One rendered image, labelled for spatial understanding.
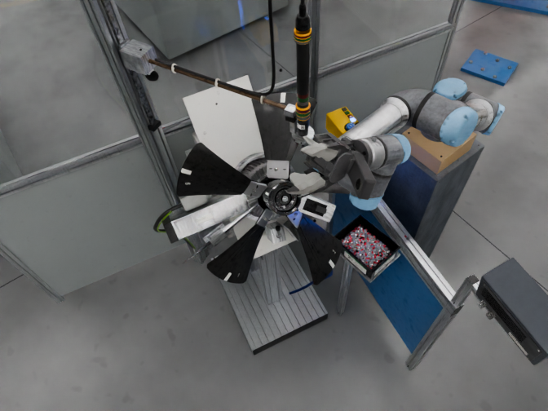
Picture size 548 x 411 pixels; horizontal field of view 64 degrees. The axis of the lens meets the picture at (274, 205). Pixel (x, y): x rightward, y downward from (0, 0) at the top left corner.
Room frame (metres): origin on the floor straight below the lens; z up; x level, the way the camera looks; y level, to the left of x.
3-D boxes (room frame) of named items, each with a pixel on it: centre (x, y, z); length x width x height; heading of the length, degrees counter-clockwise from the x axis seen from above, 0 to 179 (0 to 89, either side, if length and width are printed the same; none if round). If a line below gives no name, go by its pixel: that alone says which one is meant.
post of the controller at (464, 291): (0.58, -0.64, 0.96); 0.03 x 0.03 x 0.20; 21
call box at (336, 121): (1.35, -0.34, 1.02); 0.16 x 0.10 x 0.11; 21
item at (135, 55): (1.30, 0.41, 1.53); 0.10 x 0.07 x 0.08; 56
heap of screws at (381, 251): (0.86, -0.36, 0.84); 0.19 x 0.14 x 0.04; 37
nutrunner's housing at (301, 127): (0.95, -0.11, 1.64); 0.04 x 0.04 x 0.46
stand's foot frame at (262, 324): (1.09, 0.09, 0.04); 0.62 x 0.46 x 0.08; 21
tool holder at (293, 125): (0.96, -0.10, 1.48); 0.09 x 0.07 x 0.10; 56
